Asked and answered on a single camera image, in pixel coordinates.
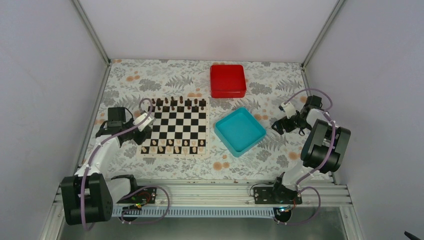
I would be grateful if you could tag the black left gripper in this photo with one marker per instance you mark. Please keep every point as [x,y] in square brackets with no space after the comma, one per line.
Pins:
[139,140]

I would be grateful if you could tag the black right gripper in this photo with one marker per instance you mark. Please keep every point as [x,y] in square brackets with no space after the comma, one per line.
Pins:
[280,130]

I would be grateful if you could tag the teal square tray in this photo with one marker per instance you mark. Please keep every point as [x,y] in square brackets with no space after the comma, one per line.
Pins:
[239,131]

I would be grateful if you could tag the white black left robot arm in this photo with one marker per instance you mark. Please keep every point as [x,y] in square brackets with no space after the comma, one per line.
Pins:
[87,196]

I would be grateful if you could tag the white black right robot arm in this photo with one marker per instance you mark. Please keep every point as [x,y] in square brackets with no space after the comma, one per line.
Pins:
[323,150]

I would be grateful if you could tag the black white chessboard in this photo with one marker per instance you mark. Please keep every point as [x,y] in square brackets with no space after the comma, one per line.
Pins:
[180,127]

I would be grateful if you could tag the floral patterned table mat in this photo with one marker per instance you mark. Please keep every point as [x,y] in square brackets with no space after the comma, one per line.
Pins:
[267,85]

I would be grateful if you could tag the red square box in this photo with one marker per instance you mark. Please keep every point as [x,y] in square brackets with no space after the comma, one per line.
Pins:
[227,81]

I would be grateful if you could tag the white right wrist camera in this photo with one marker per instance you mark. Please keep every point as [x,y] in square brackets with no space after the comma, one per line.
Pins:
[288,108]

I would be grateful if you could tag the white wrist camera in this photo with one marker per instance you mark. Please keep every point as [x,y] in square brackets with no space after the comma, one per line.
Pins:
[288,108]
[144,120]

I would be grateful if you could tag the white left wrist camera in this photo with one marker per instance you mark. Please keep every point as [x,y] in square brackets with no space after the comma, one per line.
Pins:
[144,120]

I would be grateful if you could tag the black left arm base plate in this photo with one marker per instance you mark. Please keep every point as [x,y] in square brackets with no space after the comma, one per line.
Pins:
[146,196]

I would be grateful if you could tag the aluminium front rail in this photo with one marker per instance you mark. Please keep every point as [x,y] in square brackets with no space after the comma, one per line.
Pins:
[229,199]

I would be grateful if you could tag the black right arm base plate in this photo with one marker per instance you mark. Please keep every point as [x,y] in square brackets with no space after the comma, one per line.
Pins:
[267,195]

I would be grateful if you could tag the aluminium corner frame post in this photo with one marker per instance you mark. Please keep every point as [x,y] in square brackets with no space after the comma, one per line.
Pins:
[91,30]

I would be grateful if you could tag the aluminium right frame post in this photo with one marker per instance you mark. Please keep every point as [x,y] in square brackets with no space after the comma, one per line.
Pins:
[327,24]

